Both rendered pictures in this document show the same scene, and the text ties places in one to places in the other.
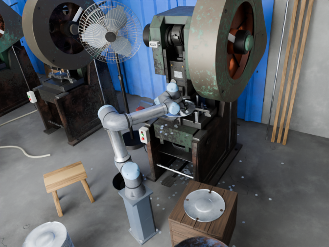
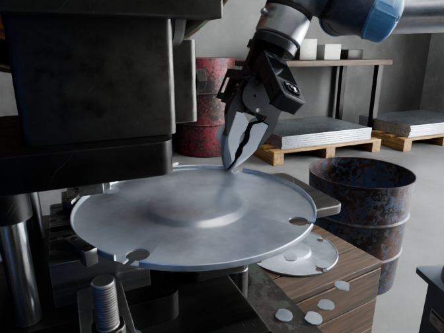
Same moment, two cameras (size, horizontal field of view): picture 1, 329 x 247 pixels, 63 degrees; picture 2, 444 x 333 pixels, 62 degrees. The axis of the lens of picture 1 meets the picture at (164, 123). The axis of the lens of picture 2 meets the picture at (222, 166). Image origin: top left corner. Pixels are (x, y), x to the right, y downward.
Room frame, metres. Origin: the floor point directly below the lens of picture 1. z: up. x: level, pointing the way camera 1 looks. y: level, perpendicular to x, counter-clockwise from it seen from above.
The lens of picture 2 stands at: (2.34, 0.11, 0.97)
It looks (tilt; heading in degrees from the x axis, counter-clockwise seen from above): 18 degrees down; 209
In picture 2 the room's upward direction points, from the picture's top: straight up
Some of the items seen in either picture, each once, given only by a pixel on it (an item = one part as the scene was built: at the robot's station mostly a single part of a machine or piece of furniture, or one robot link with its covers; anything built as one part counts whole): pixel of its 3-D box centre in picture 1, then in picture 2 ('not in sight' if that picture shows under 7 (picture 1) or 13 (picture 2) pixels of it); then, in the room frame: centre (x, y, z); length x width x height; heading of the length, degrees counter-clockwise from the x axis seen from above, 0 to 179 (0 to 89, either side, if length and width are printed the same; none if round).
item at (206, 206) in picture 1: (203, 204); (290, 249); (1.31, -0.21, 0.35); 0.29 x 0.29 x 0.01
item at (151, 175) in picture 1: (171, 119); not in sight; (2.36, -0.08, 0.45); 0.92 x 0.12 x 0.90; 142
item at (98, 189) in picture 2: not in sight; (92, 171); (2.07, -0.20, 0.84); 0.05 x 0.03 x 0.04; 52
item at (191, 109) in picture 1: (177, 108); (195, 203); (1.98, -0.13, 0.78); 0.29 x 0.29 x 0.01
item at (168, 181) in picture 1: (182, 167); not in sight; (1.97, -0.12, 0.14); 0.59 x 0.10 x 0.05; 142
